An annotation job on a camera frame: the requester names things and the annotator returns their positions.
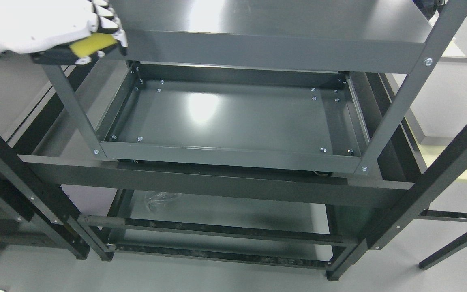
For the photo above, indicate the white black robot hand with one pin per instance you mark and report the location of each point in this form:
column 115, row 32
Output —
column 43, row 29

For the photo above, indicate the green yellow sponge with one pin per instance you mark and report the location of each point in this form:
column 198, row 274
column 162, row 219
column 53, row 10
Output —
column 90, row 45

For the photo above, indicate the grey metal shelf unit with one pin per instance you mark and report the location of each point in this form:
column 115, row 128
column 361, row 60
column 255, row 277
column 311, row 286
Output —
column 311, row 85

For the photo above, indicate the black metal rack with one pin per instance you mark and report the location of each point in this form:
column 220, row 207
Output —
column 55, row 193

